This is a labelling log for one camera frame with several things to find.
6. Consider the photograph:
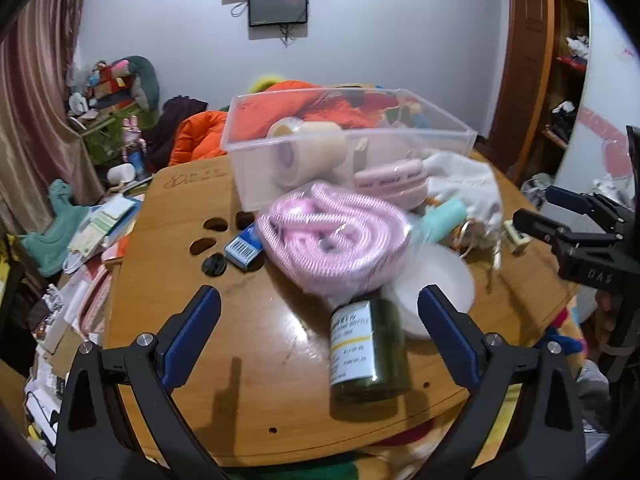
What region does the beige tape roll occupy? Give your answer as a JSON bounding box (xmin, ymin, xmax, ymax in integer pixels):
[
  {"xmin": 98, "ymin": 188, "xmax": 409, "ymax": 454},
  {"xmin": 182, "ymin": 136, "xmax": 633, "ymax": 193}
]
[{"xmin": 267, "ymin": 117, "xmax": 347, "ymax": 190}]

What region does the teal toy horse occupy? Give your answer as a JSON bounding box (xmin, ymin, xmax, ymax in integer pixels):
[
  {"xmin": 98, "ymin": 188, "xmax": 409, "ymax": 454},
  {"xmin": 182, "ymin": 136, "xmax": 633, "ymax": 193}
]
[{"xmin": 20, "ymin": 179, "xmax": 90, "ymax": 278}]

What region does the round white plastic container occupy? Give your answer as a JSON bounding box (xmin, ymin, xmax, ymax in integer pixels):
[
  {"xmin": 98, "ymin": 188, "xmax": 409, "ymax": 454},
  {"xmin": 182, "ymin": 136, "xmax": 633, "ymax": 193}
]
[{"xmin": 382, "ymin": 242, "xmax": 476, "ymax": 339}]

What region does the grey plush toy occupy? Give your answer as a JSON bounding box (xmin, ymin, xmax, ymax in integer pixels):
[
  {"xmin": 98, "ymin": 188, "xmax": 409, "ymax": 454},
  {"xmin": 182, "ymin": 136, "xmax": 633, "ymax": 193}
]
[{"xmin": 126, "ymin": 55, "xmax": 160, "ymax": 113}]

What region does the yellow headboard ring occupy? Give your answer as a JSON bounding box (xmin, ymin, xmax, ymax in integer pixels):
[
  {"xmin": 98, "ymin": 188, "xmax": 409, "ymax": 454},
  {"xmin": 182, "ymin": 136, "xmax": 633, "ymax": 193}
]
[{"xmin": 247, "ymin": 74, "xmax": 281, "ymax": 94}]

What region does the wooden shelf cabinet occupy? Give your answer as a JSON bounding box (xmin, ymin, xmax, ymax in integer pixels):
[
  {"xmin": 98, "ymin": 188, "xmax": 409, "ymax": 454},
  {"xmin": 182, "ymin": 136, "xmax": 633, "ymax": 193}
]
[{"xmin": 483, "ymin": 0, "xmax": 590, "ymax": 184}]

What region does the pink rope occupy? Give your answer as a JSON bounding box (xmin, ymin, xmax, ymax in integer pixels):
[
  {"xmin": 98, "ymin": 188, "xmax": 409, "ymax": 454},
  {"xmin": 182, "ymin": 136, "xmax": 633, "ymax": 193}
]
[{"xmin": 254, "ymin": 181, "xmax": 417, "ymax": 297}]

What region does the small cream sharpener box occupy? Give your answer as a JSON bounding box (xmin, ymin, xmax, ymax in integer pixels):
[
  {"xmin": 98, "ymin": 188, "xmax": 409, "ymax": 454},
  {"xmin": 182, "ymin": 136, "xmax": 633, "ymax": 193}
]
[{"xmin": 502, "ymin": 219, "xmax": 532, "ymax": 256}]

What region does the dark purple clothing pile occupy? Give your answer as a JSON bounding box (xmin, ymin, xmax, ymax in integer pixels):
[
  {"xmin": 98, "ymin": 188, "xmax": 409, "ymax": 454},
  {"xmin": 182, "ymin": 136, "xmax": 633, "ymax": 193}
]
[{"xmin": 142, "ymin": 96, "xmax": 208, "ymax": 172}]

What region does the pink striped curtain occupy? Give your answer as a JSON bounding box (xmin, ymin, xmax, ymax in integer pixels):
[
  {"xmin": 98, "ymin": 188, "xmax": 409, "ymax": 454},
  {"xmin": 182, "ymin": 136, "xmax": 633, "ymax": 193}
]
[{"xmin": 1, "ymin": 0, "xmax": 103, "ymax": 234}]

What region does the pink bunny figurine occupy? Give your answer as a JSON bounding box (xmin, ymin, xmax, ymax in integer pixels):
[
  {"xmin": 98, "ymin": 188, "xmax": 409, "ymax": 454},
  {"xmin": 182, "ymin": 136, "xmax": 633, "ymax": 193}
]
[{"xmin": 122, "ymin": 115, "xmax": 149, "ymax": 180}]

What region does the orange puffer jacket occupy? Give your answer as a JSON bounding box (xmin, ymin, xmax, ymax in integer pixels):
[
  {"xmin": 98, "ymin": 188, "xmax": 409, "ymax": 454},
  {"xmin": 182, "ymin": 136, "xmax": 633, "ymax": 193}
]
[{"xmin": 168, "ymin": 77, "xmax": 316, "ymax": 166}]

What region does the white drawstring pouch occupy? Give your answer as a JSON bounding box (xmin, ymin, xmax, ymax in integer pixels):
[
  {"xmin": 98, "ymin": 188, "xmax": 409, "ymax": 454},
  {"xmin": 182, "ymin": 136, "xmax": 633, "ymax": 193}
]
[{"xmin": 423, "ymin": 152, "xmax": 503, "ymax": 270}]

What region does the pink oval case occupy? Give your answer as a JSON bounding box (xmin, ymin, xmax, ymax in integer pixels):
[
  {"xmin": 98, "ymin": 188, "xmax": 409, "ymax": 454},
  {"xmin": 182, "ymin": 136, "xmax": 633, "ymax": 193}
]
[{"xmin": 354, "ymin": 158, "xmax": 427, "ymax": 210}]

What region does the blue staples box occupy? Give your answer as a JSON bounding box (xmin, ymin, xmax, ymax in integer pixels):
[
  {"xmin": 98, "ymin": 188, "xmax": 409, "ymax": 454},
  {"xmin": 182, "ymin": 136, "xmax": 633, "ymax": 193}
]
[{"xmin": 222, "ymin": 223, "xmax": 264, "ymax": 272}]

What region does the small black wall monitor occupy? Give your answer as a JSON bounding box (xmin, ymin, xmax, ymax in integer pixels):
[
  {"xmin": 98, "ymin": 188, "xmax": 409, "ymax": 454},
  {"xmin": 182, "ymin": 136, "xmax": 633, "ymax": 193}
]
[{"xmin": 247, "ymin": 0, "xmax": 308, "ymax": 27}]

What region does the white mug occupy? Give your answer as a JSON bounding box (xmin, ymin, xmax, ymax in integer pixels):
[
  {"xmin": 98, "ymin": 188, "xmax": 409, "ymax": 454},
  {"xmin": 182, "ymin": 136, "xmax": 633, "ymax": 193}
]
[{"xmin": 106, "ymin": 162, "xmax": 137, "ymax": 186}]

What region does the green storage box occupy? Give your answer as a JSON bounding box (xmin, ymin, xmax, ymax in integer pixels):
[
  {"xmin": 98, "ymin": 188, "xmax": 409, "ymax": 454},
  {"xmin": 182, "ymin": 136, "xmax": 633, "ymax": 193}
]
[{"xmin": 80, "ymin": 104, "xmax": 157, "ymax": 166}]

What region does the clear plastic storage bin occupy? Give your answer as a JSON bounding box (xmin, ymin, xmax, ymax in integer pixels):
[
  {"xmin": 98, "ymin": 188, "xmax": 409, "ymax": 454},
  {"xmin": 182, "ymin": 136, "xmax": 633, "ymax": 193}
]
[{"xmin": 222, "ymin": 87, "xmax": 477, "ymax": 210}]

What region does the pile of books papers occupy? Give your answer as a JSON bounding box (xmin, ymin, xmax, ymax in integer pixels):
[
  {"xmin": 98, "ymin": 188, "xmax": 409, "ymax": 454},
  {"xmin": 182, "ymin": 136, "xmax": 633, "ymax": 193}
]
[{"xmin": 25, "ymin": 194, "xmax": 143, "ymax": 452}]

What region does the dark green glass bottle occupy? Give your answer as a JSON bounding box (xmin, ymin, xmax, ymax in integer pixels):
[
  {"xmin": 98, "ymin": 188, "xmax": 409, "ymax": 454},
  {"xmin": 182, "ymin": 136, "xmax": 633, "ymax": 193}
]
[{"xmin": 329, "ymin": 295, "xmax": 410, "ymax": 404}]

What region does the teal cylindrical tube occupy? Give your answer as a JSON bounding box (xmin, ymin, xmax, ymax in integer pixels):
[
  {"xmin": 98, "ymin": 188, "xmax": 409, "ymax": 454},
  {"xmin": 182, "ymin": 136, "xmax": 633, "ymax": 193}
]
[{"xmin": 411, "ymin": 198, "xmax": 468, "ymax": 244}]

